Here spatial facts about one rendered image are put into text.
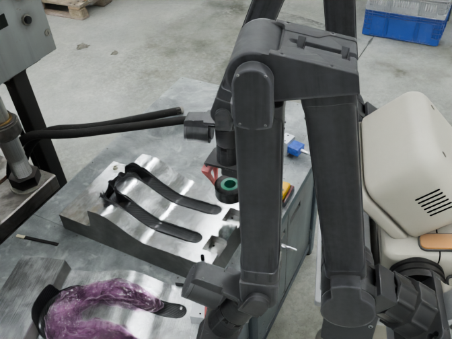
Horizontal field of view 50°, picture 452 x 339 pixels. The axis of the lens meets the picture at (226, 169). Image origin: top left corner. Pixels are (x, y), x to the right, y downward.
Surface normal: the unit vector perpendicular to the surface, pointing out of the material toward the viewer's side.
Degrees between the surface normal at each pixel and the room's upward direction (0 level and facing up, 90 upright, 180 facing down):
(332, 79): 90
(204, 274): 23
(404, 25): 91
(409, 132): 35
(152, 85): 0
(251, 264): 77
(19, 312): 0
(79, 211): 0
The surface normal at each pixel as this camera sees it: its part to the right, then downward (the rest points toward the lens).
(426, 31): -0.47, 0.61
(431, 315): 0.36, -0.09
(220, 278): 0.32, -0.66
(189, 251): -0.06, -0.75
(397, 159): -0.70, -0.61
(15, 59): 0.89, 0.26
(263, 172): -0.12, 0.66
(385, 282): 0.54, -0.55
